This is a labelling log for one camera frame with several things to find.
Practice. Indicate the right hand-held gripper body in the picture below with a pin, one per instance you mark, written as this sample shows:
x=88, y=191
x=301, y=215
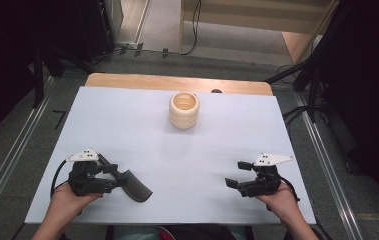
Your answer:
x=265, y=183

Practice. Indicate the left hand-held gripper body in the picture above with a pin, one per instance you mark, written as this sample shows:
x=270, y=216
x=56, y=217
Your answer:
x=83, y=181

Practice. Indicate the person's right hand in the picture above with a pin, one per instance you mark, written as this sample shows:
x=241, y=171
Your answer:
x=282, y=201

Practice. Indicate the person's left hand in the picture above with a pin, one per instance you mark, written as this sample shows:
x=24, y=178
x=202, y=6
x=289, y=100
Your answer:
x=65, y=203

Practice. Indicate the cream ribbed cup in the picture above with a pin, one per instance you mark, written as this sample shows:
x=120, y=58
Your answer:
x=183, y=115

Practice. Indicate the black metal stand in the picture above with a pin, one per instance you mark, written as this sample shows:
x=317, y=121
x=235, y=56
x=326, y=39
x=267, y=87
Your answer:
x=310, y=76
x=38, y=76

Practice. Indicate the light wooden shelf unit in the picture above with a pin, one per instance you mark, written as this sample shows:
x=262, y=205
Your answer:
x=260, y=20

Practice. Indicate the metal floor rail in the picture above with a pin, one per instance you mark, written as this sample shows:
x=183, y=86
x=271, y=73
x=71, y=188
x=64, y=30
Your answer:
x=13, y=156
x=330, y=173

